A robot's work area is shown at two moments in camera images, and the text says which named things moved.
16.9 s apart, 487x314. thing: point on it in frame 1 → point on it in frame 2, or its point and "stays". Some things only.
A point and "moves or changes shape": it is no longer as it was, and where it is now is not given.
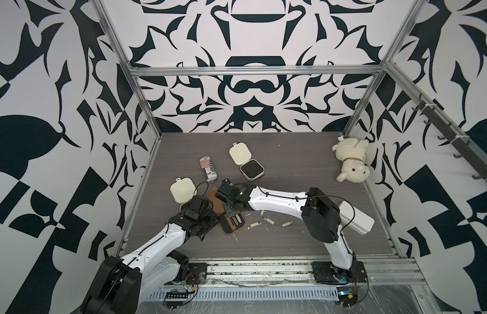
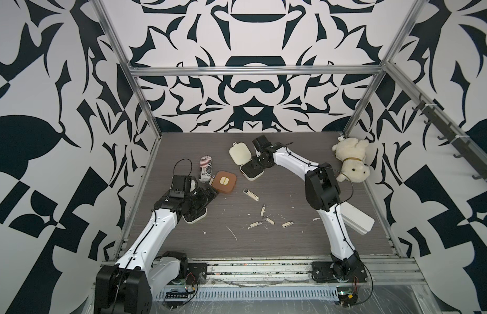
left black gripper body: x=207 y=222 → x=199 y=199
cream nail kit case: x=182 y=190 moves or changes shape
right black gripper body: x=229 y=208 → x=260 y=161
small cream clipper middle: x=270 y=220 stays
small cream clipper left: x=254 y=224 stays
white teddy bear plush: x=353 y=153 stays
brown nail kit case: x=230 y=226 → x=224 y=182
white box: x=360 y=224 stays
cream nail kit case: x=241 y=154 stays
